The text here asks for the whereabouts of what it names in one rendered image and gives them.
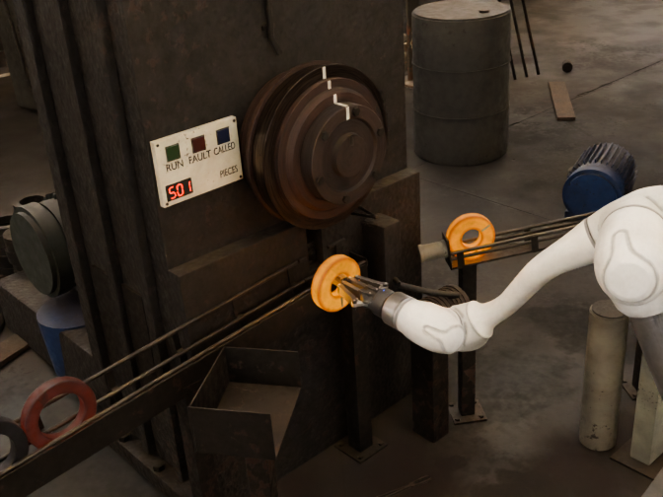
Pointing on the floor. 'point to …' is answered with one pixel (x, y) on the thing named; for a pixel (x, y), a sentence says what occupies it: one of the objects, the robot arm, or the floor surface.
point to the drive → (43, 285)
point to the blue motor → (598, 178)
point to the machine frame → (378, 23)
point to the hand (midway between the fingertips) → (335, 277)
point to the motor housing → (432, 380)
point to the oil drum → (461, 81)
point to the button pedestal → (644, 430)
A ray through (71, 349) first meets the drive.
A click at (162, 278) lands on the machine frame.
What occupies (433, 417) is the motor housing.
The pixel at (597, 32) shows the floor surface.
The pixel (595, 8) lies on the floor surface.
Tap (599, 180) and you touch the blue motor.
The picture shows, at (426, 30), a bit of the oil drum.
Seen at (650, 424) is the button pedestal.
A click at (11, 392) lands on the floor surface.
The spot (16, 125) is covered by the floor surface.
